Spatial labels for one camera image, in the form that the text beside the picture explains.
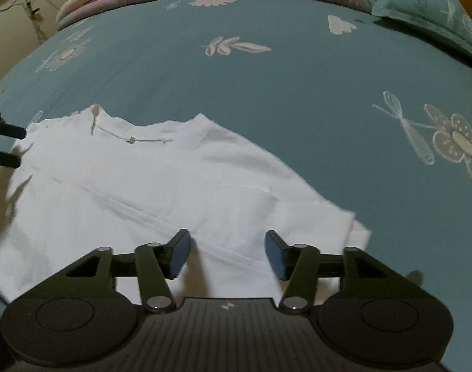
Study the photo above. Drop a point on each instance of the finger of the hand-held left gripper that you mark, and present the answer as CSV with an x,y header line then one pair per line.
x,y
9,128
5,159

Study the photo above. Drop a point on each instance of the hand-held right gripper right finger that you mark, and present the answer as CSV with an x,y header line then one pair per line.
x,y
274,254

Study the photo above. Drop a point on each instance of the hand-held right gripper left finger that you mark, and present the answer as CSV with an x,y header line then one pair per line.
x,y
179,254

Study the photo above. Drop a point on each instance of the white long-sleeve printed shirt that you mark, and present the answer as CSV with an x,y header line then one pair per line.
x,y
143,178

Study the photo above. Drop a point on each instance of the teal pillow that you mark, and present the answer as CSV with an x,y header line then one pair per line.
x,y
426,7

